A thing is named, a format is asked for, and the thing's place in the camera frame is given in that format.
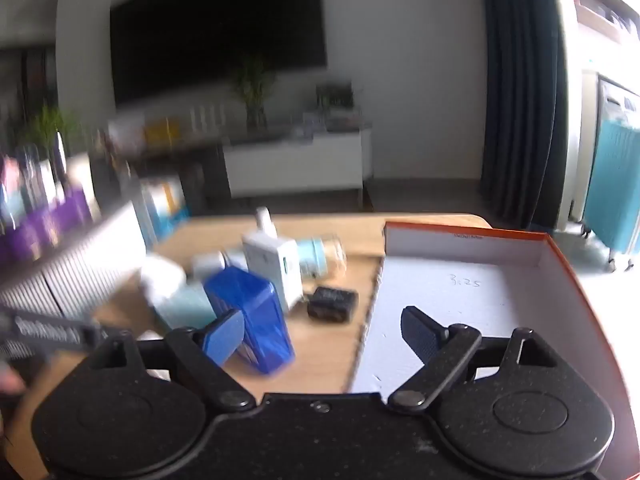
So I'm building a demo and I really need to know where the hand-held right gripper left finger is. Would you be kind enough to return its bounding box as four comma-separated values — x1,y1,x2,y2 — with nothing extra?
91,308,256,412

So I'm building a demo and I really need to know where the teal round jar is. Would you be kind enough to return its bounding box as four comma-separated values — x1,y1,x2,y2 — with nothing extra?
297,234,347,279

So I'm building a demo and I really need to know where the white leaf-printed device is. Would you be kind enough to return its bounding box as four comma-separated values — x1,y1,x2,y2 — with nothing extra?
139,254,188,311

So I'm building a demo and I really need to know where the white plastic bag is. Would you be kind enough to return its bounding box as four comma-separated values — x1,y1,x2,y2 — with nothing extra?
106,114,147,152

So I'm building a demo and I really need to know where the black adapter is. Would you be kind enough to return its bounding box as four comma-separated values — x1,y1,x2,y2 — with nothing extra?
306,286,359,322

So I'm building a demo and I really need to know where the row of purple packets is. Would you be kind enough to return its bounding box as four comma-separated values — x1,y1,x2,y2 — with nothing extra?
0,180,97,267

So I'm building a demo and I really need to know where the blue transparent plastic box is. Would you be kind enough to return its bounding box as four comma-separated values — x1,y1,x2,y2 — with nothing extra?
204,266,297,374

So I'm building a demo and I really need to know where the white television cabinet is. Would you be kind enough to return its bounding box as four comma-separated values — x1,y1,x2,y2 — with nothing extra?
102,124,375,211

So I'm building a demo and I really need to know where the white ribbed cabinet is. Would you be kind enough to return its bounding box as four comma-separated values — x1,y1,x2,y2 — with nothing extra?
0,200,149,322

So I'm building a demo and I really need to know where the orange cardboard box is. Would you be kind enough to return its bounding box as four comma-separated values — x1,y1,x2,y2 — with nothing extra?
347,221,640,480

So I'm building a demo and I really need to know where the washing machine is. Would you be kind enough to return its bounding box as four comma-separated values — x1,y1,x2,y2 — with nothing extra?
596,74,640,128

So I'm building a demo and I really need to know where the dark printed box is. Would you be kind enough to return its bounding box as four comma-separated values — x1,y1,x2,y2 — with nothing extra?
316,81,357,112

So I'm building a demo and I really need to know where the bamboo plant in vase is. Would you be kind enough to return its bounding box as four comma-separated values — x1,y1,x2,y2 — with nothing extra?
229,56,279,134

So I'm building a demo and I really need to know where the white router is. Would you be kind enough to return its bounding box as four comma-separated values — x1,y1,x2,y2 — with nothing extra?
189,101,227,132

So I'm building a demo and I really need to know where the teal carton box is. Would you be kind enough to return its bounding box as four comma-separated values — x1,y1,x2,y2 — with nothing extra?
152,280,219,333

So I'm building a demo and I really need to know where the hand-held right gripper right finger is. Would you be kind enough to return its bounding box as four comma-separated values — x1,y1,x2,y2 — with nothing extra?
387,305,557,413

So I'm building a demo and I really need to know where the white carton box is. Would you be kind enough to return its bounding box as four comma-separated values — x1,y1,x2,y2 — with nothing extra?
242,232,302,312

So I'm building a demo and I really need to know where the wooden wall shelf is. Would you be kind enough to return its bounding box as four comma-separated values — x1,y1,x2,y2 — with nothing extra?
562,0,640,43

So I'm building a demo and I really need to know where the yellow box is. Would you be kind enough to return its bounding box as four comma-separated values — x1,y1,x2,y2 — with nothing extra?
144,116,182,145

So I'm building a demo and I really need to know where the clear spray bottle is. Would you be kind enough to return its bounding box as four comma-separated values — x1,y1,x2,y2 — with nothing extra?
254,206,279,242

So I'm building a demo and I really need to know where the black television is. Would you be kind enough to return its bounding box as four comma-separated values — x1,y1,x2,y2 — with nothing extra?
109,0,329,107

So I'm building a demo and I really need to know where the leafy green plant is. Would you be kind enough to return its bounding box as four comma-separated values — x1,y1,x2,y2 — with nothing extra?
19,101,84,162

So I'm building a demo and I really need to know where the dark curtain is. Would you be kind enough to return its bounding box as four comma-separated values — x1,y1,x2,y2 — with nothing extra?
479,0,568,232

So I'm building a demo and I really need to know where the person's left hand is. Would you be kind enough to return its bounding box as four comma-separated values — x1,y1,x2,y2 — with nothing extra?
0,365,27,396

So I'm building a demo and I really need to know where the teal suitcase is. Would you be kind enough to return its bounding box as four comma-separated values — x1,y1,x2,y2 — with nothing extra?
581,119,640,272

